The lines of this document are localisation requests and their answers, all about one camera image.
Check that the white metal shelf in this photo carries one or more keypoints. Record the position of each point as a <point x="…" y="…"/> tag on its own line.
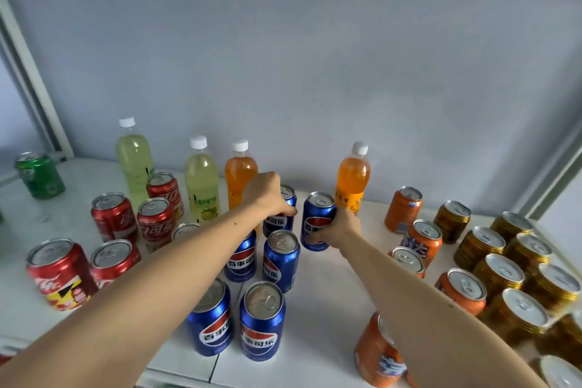
<point x="318" y="310"/>

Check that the person's left forearm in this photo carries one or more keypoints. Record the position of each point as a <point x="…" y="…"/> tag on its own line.
<point x="113" y="324"/>

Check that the orange drink bottle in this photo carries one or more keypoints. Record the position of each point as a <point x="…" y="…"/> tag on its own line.
<point x="352" y="178"/>
<point x="238" y="174"/>

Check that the person's right forearm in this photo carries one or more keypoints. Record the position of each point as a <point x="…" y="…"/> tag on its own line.
<point x="432" y="324"/>

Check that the group of gold cans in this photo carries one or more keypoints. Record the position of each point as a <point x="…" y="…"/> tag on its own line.
<point x="498" y="274"/>

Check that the person's left hand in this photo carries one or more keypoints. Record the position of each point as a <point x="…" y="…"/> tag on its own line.
<point x="263" y="194"/>

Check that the person's right hand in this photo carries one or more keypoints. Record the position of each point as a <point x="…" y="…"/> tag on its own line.
<point x="341" y="231"/>

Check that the group of red cola cans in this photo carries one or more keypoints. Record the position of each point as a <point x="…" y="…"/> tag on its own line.
<point x="61" y="278"/>

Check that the green drink can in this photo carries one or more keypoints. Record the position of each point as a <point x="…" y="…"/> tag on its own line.
<point x="41" y="178"/>

